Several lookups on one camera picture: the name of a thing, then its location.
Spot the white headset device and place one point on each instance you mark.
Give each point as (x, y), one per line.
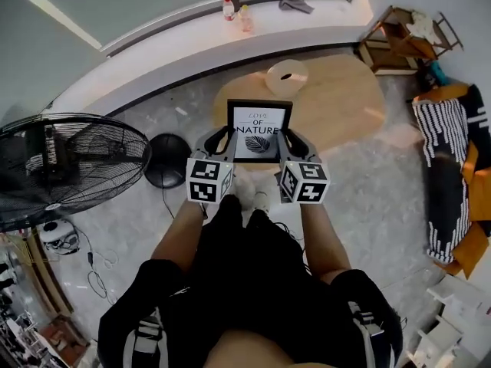
(57, 234)

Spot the red capped plastic bottle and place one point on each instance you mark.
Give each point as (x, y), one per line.
(228, 10)

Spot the brown wooden cabinet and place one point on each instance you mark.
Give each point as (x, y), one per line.
(50, 282)

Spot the orange cushion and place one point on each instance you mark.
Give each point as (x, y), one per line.
(479, 186)
(473, 249)
(441, 92)

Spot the person's black clothed body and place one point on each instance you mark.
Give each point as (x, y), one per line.
(249, 282)

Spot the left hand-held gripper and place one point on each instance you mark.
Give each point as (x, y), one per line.
(203, 182)

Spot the white window sill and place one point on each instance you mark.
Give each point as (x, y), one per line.
(184, 48)

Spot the black standing fan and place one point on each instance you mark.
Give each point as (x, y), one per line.
(76, 159)

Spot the grey cloth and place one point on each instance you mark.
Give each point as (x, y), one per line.
(295, 5)

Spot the black sofa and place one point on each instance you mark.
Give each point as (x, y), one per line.
(447, 182)

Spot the wooden oval coffee table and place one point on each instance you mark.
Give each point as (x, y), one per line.
(345, 102)

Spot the yellow capped plastic bottle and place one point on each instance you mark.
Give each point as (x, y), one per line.
(246, 20)

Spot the person's white right shoe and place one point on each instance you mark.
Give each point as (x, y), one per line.
(261, 201)

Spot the wooden shelf rack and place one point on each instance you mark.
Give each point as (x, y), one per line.
(395, 52)

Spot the person's right forearm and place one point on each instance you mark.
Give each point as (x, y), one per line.
(324, 240)

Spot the black white striped blanket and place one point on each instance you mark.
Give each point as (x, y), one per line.
(437, 121)

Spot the black framed nature picture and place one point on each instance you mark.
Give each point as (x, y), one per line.
(259, 125)

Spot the person's left forearm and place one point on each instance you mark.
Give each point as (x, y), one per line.
(180, 236)

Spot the white crumpled cloth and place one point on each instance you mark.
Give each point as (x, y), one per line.
(422, 27)

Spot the white shelf unit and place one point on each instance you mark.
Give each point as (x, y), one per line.
(456, 320)

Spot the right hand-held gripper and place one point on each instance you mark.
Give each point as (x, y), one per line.
(307, 184)

